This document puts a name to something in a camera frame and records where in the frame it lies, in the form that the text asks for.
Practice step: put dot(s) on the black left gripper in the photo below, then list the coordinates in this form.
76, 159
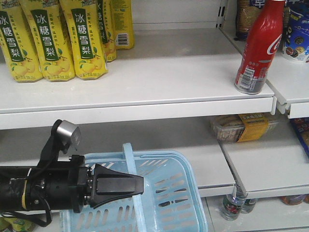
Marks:
67, 185

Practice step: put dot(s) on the light blue plastic basket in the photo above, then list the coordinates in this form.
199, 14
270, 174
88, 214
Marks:
170, 202

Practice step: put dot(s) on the red coke bottle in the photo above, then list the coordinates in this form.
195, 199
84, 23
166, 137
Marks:
262, 44

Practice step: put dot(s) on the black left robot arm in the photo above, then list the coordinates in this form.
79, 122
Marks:
22, 188

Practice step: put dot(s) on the white metal shelf unit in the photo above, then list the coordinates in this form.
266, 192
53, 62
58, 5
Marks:
161, 94

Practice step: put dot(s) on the clear water bottle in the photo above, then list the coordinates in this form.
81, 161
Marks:
249, 205
232, 205

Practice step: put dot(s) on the clear cookie box yellow label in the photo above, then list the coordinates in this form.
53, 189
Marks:
243, 127

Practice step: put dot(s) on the yellow pear drink bottle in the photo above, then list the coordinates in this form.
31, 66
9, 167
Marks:
17, 43
89, 57
50, 34

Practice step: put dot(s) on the brown biscuit pack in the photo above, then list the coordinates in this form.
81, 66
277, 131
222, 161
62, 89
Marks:
247, 12

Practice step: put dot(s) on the blue oreo cup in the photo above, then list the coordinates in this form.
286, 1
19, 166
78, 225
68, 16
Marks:
296, 43

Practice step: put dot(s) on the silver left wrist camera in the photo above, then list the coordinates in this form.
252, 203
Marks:
69, 134

